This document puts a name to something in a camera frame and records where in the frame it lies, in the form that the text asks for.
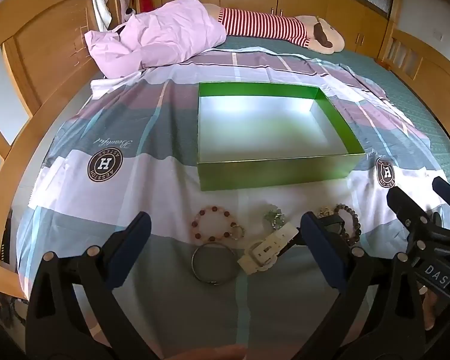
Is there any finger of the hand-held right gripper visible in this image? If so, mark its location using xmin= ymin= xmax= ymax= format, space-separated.
xmin=387 ymin=185 xmax=433 ymax=249
xmin=432 ymin=176 xmax=450 ymax=212

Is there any wooden headboard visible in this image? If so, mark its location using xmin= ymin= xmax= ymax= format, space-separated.
xmin=0 ymin=0 xmax=143 ymax=293

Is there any green cardboard box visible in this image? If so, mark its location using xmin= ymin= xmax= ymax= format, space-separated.
xmin=197 ymin=81 xmax=366 ymax=192

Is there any white hanging garment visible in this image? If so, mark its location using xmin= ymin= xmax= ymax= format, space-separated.
xmin=89 ymin=0 xmax=115 ymax=32

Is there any wooden footboard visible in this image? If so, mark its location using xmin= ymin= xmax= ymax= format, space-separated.
xmin=375 ymin=19 xmax=450 ymax=136

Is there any brown bead bracelet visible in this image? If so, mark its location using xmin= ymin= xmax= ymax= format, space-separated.
xmin=333 ymin=203 xmax=362 ymax=247

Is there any white wristwatch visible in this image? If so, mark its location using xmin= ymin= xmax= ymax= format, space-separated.
xmin=237 ymin=222 xmax=300 ymax=274

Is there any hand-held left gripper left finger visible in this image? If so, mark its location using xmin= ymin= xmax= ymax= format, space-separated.
xmin=25 ymin=212 xmax=159 ymax=360

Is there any pink pillow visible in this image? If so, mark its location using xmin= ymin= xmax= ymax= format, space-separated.
xmin=84 ymin=0 xmax=227 ymax=79

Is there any teal bed sheet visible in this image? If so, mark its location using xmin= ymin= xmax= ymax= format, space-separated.
xmin=88 ymin=34 xmax=450 ymax=196

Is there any green crystal bracelet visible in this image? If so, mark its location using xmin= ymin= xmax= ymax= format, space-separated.
xmin=263 ymin=206 xmax=288 ymax=230

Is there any pink and red bead bracelet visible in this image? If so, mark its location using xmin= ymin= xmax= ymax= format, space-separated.
xmin=192 ymin=205 xmax=245 ymax=242

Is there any black wristwatch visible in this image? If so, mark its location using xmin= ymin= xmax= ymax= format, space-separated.
xmin=275 ymin=213 xmax=348 ymax=260

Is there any striped plush toy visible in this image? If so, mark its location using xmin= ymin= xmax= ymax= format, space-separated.
xmin=204 ymin=3 xmax=346 ymax=55

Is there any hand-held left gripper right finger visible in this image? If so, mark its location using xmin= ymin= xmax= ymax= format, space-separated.
xmin=299 ymin=212 xmax=425 ymax=360

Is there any person's right hand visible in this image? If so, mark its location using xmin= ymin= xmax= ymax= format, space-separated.
xmin=420 ymin=287 xmax=442 ymax=332

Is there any silver bangle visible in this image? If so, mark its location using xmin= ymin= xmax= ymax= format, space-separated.
xmin=191 ymin=243 xmax=240 ymax=286

